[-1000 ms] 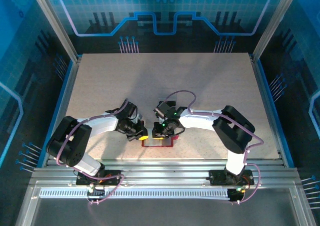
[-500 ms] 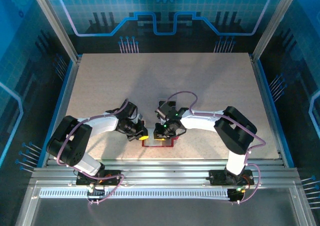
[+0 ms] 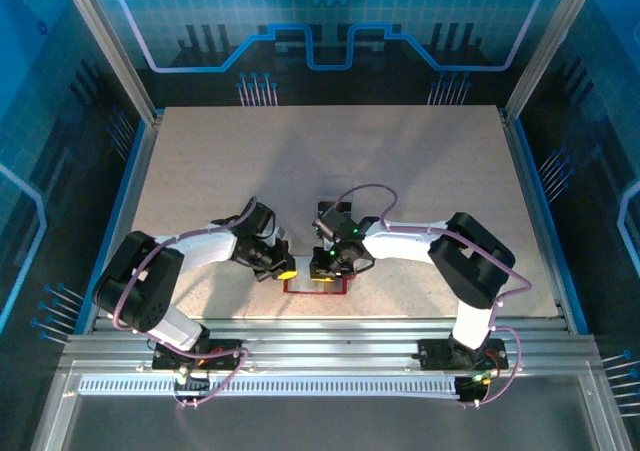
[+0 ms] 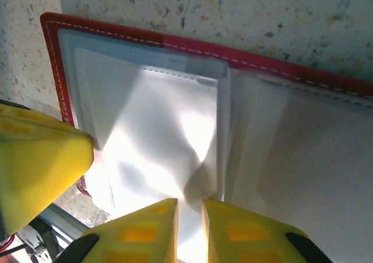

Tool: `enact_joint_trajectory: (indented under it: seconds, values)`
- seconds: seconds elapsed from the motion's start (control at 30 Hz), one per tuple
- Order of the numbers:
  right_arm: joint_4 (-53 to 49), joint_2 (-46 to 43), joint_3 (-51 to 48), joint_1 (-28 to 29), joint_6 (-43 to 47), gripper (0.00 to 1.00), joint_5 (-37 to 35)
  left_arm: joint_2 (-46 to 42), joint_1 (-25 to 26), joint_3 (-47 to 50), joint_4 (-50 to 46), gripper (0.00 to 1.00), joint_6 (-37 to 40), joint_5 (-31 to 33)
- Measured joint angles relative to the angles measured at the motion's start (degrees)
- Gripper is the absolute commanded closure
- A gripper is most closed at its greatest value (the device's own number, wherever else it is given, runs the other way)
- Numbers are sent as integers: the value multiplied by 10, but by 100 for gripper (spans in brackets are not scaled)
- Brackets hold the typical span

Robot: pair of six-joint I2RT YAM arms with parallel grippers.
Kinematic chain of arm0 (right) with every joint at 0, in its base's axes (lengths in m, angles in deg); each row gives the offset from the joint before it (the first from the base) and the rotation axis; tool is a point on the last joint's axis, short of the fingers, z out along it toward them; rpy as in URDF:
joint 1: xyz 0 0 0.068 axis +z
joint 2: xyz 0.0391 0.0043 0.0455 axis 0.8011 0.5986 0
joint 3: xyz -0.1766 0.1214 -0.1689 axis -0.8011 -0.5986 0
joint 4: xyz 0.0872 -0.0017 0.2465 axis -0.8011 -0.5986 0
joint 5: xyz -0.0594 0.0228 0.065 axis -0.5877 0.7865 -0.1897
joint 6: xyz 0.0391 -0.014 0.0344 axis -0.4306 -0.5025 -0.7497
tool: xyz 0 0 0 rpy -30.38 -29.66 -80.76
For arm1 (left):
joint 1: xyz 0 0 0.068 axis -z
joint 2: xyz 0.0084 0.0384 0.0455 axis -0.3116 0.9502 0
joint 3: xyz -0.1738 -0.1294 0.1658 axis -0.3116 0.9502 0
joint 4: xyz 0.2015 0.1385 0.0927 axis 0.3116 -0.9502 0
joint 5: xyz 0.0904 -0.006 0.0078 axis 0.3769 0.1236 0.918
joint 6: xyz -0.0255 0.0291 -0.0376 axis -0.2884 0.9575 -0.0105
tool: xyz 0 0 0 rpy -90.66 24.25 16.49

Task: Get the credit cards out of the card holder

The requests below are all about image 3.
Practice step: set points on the red leather card holder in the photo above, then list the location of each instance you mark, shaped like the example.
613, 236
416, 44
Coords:
302, 281

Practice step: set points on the dark green patterned card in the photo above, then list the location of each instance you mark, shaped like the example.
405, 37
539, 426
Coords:
325, 206

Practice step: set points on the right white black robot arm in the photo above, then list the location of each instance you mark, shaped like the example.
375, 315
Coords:
405, 241

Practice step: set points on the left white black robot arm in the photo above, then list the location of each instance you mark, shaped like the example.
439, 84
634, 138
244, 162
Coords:
210, 246

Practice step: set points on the grey metal plate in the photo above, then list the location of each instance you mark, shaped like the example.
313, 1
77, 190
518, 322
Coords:
325, 426

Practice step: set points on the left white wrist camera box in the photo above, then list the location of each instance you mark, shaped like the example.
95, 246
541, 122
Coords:
279, 232

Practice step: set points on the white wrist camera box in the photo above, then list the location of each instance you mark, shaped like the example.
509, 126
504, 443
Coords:
279, 232
320, 224

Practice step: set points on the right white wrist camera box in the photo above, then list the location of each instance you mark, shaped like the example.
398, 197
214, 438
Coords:
320, 224

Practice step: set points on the aluminium front rail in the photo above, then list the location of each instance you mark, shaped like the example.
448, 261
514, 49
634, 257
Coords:
330, 343

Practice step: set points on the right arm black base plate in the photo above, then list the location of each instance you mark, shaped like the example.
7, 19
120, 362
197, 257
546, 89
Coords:
435, 353

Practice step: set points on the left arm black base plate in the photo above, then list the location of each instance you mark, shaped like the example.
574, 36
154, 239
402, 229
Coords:
165, 358

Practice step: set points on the aluminium side rail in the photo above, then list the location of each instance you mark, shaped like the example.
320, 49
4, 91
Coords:
526, 171
138, 171

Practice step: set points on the aluminium frame post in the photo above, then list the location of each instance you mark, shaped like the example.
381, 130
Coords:
111, 46
550, 46

